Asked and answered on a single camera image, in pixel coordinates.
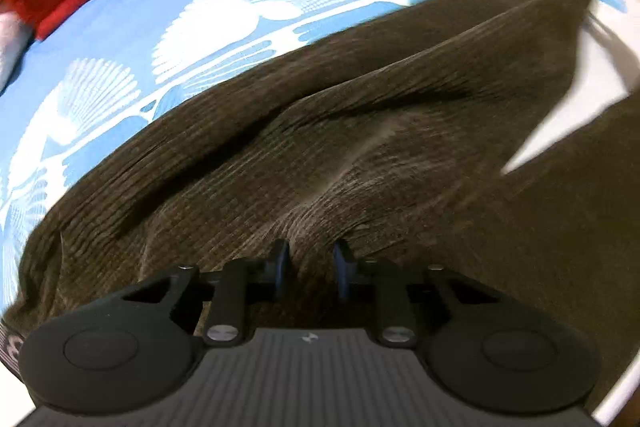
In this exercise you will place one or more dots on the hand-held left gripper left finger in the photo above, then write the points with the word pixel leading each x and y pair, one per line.
pixel 280 269

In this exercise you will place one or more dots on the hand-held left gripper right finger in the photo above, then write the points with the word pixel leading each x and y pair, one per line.
pixel 341 269

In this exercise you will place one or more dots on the white folded towels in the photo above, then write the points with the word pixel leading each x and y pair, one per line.
pixel 11 47

